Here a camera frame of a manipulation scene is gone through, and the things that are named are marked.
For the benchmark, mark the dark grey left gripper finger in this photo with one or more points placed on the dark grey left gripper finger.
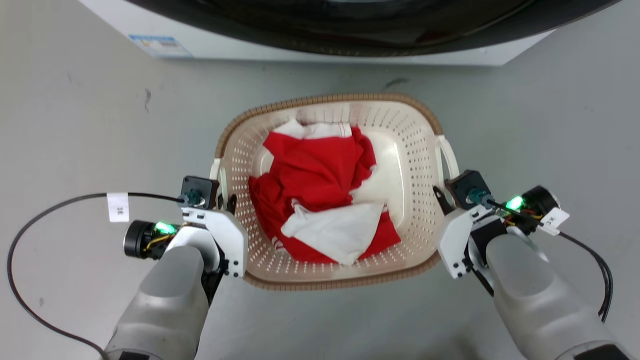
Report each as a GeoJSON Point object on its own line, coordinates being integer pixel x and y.
{"type": "Point", "coordinates": [220, 201]}
{"type": "Point", "coordinates": [232, 203]}

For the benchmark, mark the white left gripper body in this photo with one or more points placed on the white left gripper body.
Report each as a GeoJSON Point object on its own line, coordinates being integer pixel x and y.
{"type": "Point", "coordinates": [227, 235]}

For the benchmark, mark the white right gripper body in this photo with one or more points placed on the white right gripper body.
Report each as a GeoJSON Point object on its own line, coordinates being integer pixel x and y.
{"type": "Point", "coordinates": [452, 240]}

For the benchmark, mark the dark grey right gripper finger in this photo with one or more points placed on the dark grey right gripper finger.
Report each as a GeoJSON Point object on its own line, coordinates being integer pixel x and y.
{"type": "Point", "coordinates": [442, 200]}

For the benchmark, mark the beige perforated plastic laundry basket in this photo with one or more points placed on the beige perforated plastic laundry basket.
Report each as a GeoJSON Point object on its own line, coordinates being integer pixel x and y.
{"type": "Point", "coordinates": [415, 150]}

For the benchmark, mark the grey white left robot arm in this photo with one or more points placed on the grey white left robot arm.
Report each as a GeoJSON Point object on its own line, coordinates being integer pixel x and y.
{"type": "Point", "coordinates": [165, 305]}

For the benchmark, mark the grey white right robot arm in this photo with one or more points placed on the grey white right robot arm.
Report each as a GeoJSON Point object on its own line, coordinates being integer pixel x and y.
{"type": "Point", "coordinates": [540, 300]}

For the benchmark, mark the red and white garment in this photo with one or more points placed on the red and white garment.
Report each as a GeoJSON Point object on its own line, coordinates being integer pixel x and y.
{"type": "Point", "coordinates": [315, 175]}

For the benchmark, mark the white washing machine body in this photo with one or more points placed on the white washing machine body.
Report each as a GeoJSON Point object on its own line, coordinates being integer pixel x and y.
{"type": "Point", "coordinates": [225, 47]}

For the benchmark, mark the blue white energy label sticker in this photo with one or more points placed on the blue white energy label sticker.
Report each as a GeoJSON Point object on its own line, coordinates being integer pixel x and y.
{"type": "Point", "coordinates": [161, 46]}

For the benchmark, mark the dark round washing machine door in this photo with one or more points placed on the dark round washing machine door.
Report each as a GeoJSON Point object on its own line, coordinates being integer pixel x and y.
{"type": "Point", "coordinates": [350, 30]}

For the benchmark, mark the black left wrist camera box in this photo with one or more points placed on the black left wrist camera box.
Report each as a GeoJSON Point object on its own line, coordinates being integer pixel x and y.
{"type": "Point", "coordinates": [199, 189]}

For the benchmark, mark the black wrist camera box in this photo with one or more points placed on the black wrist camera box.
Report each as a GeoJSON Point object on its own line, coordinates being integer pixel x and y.
{"type": "Point", "coordinates": [199, 189]}
{"type": "Point", "coordinates": [466, 186]}

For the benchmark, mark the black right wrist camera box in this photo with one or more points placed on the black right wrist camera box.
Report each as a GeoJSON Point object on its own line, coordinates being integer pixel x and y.
{"type": "Point", "coordinates": [466, 186]}

